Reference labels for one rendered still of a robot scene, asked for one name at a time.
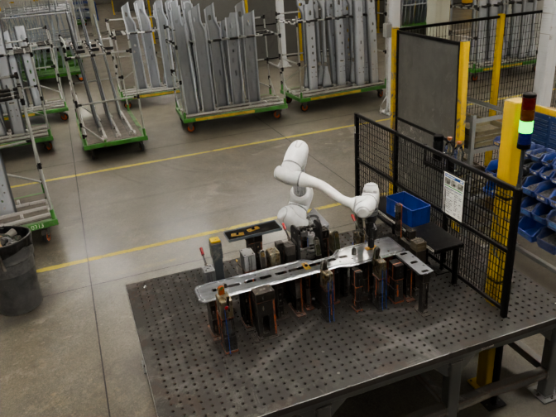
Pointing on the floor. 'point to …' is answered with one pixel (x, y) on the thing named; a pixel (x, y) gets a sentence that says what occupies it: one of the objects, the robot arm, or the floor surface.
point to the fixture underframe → (445, 406)
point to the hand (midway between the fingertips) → (371, 242)
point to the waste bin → (17, 271)
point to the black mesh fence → (448, 216)
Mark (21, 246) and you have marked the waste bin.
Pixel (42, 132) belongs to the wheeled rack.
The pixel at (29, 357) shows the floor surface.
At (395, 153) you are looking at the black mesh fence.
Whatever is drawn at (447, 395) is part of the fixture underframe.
